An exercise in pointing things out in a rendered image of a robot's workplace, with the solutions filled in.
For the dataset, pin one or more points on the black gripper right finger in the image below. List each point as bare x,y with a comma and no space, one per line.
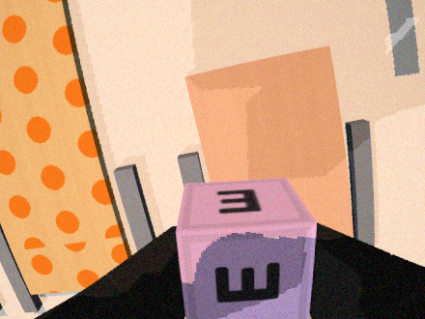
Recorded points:
353,280

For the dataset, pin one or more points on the pink labelled cube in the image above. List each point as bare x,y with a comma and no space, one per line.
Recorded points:
246,250

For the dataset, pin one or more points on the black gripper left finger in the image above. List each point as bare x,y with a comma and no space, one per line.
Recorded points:
147,285

